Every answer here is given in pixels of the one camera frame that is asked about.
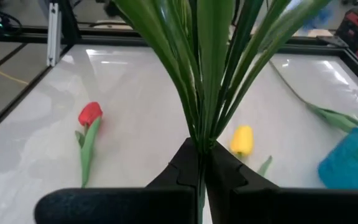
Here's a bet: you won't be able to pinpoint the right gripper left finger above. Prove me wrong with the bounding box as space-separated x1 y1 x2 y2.
34 138 200 224

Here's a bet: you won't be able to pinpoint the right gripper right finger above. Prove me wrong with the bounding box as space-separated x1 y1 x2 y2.
204 141 358 224

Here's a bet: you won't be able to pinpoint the yellow artificial tulip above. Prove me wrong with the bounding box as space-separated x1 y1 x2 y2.
229 124 273 179

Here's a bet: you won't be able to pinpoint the blue flower stem broad leaves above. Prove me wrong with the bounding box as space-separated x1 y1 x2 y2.
267 58 358 134

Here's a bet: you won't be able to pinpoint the blue flower bunch long leaves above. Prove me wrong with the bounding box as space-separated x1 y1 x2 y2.
112 0 337 224

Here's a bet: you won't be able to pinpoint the blue glass vase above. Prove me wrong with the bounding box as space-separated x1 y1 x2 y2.
318 125 358 190

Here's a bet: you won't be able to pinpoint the red artificial tulip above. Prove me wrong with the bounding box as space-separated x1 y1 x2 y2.
75 101 104 189

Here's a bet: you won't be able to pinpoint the red and black toolbox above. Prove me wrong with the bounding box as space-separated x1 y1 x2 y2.
335 6 358 63

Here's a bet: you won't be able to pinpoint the black table frame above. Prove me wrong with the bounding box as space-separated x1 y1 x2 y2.
0 26 358 144

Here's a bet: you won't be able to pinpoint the yellow power cable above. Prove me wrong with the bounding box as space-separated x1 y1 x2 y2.
0 58 30 85

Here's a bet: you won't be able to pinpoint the white aluminium post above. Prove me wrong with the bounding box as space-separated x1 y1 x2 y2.
47 2 62 68

